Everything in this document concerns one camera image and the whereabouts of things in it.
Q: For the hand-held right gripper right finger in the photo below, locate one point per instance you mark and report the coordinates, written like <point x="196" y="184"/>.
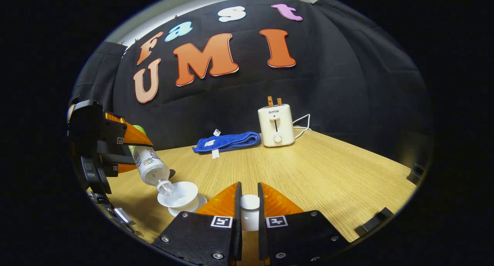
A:
<point x="261" y="204"/>

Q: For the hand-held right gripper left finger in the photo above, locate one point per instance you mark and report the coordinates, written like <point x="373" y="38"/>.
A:
<point x="238" y="204"/>

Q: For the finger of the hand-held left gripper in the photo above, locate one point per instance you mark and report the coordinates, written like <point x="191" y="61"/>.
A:
<point x="115" y="160"/>
<point x="133" y="136"/>

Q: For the clear green-label water bottle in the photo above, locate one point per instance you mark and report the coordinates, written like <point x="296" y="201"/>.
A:
<point x="150" y="165"/>

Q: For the dark round coaster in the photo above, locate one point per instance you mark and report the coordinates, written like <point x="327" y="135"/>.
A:
<point x="172" y="173"/>

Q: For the white teacup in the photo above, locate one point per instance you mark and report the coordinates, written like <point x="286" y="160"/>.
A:
<point x="183" y="194"/>

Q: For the white saucer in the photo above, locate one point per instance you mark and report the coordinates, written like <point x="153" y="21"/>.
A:
<point x="201" y="202"/>

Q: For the blue folded towel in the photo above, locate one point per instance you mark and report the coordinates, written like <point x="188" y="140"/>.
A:
<point x="231" y="141"/>

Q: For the cream white toaster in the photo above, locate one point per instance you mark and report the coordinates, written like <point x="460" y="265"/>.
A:
<point x="276" y="127"/>

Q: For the black table edge clamp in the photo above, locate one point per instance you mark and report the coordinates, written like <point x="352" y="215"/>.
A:
<point x="416" y="175"/>
<point x="374" y="221"/>

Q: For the black backdrop cloth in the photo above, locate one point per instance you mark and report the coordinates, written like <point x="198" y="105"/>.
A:
<point x="328" y="88"/>

